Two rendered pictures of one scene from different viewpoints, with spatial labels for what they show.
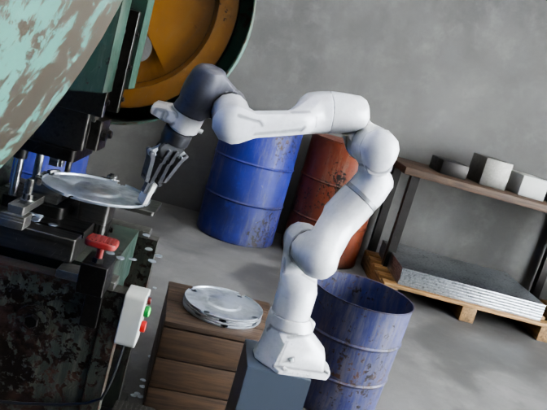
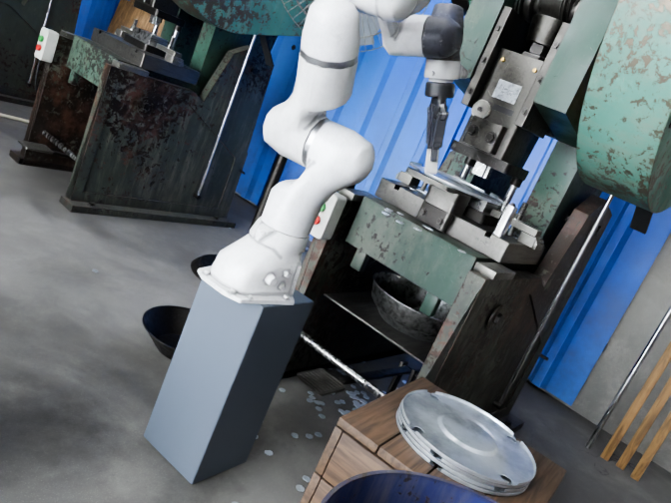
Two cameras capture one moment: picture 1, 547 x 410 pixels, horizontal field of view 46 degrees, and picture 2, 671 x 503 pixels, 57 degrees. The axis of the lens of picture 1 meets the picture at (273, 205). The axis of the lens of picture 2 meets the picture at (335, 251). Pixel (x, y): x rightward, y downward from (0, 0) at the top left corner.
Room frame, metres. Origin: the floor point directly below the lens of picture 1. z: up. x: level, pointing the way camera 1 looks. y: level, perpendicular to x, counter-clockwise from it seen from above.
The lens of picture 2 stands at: (2.59, -1.08, 0.92)
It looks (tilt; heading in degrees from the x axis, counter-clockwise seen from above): 14 degrees down; 128
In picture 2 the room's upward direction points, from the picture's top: 23 degrees clockwise
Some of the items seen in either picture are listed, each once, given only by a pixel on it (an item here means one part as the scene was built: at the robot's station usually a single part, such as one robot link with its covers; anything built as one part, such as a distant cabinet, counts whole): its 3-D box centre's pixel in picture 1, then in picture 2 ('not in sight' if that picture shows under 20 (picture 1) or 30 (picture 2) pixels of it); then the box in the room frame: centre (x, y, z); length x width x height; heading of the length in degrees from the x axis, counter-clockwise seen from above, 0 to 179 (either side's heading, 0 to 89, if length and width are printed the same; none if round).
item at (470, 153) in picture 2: (54, 149); (487, 164); (1.67, 0.60, 0.86); 0.20 x 0.16 x 0.05; 4
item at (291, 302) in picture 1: (299, 267); (320, 181); (1.73, -0.12, 0.71); 0.18 x 0.11 x 0.25; 17
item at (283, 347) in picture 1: (297, 339); (261, 255); (1.70, -0.17, 0.52); 0.22 x 0.19 x 0.14; 98
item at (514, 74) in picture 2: (85, 89); (508, 104); (1.68, 0.56, 1.04); 0.17 x 0.15 x 0.30; 94
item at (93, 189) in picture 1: (97, 189); (456, 183); (1.69, 0.47, 0.78); 0.29 x 0.29 x 0.01
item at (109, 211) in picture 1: (108, 217); (438, 203); (1.69, 0.42, 0.72); 0.25 x 0.14 x 0.14; 94
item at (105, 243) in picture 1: (99, 254); not in sight; (1.36, 0.34, 0.72); 0.07 x 0.06 x 0.08; 94
